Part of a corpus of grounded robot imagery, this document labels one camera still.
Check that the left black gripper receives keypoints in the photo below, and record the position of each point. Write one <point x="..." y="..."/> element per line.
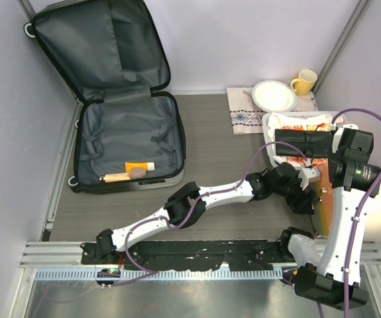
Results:
<point x="301" y="204"/>

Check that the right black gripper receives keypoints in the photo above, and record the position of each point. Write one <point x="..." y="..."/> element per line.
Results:
<point x="337" y="153"/>

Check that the white plastic mesh basket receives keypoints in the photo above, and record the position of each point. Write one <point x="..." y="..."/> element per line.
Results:
<point x="285" y="151"/>

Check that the orange cosmetic tube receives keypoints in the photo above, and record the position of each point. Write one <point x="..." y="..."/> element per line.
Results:
<point x="148" y="166"/>

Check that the brown round compact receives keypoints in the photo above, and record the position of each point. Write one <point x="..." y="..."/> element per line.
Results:
<point x="137" y="172"/>

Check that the beige cylindrical bottle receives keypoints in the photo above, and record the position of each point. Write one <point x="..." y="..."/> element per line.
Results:
<point x="117" y="177"/>

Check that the black white space suitcase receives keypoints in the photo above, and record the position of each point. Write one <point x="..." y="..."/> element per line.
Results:
<point x="110" y="55"/>

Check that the orange floral cloth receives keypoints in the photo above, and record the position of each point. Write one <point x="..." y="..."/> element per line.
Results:
<point x="322" y="127"/>

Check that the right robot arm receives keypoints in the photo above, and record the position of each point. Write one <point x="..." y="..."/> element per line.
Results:
<point x="333" y="277"/>

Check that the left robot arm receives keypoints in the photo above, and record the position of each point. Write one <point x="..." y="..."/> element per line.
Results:
<point x="184" y="208"/>

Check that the yellow mug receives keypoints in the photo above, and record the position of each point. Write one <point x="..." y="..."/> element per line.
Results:
<point x="304" y="82"/>

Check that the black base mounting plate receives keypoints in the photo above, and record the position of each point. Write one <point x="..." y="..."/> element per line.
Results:
<point x="200" y="255"/>

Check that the white round plate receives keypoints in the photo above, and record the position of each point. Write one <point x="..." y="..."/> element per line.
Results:
<point x="274" y="96"/>

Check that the patterned cloth napkin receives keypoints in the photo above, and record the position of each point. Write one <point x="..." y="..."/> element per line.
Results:
<point x="246" y="116"/>

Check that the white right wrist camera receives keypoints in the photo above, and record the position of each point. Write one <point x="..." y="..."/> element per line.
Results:
<point x="349" y="125"/>

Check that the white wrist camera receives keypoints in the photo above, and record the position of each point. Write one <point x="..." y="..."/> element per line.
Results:
<point x="349" y="125"/>
<point x="308" y="176"/>

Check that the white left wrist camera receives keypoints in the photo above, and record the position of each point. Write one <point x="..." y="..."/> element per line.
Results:
<point x="308" y="176"/>

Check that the white slotted cable duct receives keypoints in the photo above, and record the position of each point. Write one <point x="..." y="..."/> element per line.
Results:
<point x="99" y="274"/>

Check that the aluminium rail frame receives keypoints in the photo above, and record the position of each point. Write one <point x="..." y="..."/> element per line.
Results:
<point x="57" y="255"/>

